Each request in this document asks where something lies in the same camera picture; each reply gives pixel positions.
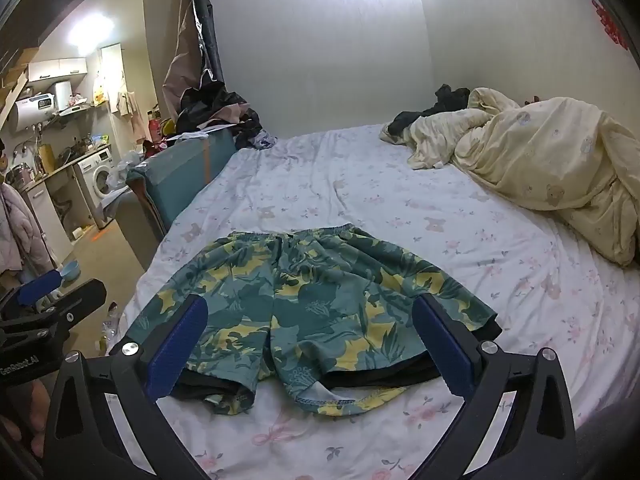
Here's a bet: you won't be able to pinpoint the person's left hand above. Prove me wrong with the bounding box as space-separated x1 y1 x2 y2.
0 379 55 461

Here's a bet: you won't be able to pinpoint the floral bed sheet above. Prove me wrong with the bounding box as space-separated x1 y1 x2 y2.
117 122 640 480

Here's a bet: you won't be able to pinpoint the kitchen counter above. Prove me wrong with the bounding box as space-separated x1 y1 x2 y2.
22 142 115 261

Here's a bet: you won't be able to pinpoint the green yellow floral pants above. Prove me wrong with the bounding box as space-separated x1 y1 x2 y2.
127 225 503 417

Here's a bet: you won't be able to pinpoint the red wall decoration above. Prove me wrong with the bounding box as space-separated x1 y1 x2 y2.
590 0 632 52

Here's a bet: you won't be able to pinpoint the white wall cabinet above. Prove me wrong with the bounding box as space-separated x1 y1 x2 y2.
27 57 89 84

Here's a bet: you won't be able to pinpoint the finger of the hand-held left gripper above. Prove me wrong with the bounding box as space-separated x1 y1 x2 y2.
15 269 62 307
30 279 108 342

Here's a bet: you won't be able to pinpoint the pink jacket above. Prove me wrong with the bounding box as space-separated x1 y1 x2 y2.
0 141 53 273

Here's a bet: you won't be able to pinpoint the teal sofa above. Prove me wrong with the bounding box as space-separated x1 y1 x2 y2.
127 127 238 242

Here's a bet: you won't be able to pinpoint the dark clothes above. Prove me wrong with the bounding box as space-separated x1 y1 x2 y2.
390 84 472 136

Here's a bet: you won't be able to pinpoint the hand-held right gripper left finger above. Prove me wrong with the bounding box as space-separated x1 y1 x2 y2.
42 294 211 480

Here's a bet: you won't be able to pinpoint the metal pot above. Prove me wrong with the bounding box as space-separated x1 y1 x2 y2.
7 162 34 187

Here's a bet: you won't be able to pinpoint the cream bear print duvet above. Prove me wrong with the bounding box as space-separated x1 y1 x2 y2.
379 87 640 267

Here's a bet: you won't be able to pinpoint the clear plastic bottle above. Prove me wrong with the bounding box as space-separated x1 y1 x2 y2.
99 302 122 352

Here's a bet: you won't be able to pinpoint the white washing machine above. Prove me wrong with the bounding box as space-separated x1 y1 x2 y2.
75 145 119 227

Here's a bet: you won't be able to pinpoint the kitchen ceiling lamp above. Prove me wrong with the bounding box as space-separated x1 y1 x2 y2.
67 12 122 54

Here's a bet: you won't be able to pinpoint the white water heater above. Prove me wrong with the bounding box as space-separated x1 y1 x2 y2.
12 92 57 132

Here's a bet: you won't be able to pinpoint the pile of clothes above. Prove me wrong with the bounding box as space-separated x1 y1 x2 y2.
175 81 277 152

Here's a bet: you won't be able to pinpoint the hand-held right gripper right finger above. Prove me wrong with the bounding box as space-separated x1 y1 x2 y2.
412 294 578 480

